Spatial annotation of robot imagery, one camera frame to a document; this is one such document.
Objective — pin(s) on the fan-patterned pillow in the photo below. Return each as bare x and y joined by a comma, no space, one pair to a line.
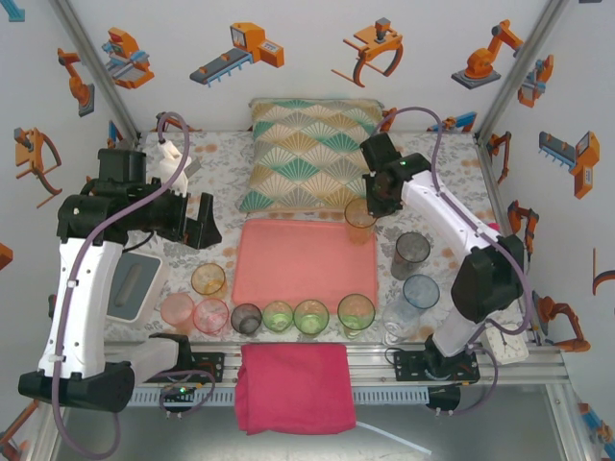
298,153

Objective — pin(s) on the short orange glass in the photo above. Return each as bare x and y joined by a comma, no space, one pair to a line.
208,281

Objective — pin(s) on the tall grey glass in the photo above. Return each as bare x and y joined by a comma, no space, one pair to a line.
410,259

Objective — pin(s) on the small green glass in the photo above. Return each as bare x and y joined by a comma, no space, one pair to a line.
277,319

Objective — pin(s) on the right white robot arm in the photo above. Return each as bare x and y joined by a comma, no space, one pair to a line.
456,216

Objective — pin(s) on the clear glass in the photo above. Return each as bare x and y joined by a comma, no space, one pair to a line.
399,326

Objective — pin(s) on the floral tablecloth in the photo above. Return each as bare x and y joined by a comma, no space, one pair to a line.
226,153

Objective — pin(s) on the tall amber glass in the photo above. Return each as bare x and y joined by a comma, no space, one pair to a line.
358,230

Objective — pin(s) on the magenta towel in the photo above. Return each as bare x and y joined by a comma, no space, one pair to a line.
293,389

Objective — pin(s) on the aluminium table edge rail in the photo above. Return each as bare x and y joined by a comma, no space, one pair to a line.
375,365

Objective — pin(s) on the small green-lit circuit board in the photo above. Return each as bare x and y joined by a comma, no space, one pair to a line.
180,390

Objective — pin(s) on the white grey kitchen scale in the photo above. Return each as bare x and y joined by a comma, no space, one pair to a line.
139,288

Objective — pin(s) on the tall olive green glass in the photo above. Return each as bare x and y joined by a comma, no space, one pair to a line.
355,314

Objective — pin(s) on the peach frosted glass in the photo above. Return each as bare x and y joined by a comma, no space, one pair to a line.
177,311

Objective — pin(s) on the orange conveyor sticker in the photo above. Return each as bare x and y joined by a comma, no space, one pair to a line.
586,163
250,43

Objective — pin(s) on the orange claw sticker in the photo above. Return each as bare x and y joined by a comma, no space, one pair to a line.
29,153
379,43

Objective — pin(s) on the aluminium frame post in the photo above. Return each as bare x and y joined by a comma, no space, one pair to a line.
511,77
99,72

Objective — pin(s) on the small dark grey glass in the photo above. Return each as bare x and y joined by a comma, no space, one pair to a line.
246,321

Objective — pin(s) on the small white clock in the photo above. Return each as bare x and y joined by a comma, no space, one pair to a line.
509,348

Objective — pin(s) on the red-rimmed pink glass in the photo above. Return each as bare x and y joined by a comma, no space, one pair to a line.
210,317

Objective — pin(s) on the blue glass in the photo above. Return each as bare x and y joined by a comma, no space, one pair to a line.
420,293

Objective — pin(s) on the orange milling machine sticker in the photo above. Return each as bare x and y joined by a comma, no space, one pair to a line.
533,91
127,60

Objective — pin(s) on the wide green glass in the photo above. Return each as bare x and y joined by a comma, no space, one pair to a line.
311,319

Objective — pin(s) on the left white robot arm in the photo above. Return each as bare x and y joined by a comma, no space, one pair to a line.
72,307

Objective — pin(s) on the pink rectangular tray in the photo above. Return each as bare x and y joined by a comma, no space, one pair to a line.
298,264

